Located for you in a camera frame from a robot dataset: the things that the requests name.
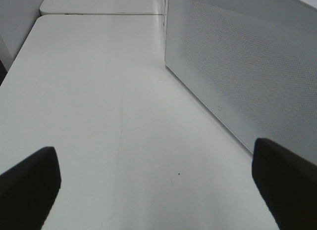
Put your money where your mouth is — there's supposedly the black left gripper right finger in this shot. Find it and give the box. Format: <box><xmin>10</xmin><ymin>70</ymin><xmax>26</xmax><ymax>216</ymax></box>
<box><xmin>252</xmin><ymin>138</ymin><xmax>317</xmax><ymax>230</ymax></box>

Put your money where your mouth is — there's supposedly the white microwave door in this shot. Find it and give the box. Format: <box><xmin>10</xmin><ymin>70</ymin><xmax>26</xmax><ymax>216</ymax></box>
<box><xmin>165</xmin><ymin>0</ymin><xmax>317</xmax><ymax>163</ymax></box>

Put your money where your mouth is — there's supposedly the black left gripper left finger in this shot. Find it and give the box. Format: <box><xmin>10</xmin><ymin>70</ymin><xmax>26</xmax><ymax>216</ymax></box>
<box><xmin>0</xmin><ymin>146</ymin><xmax>61</xmax><ymax>230</ymax></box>

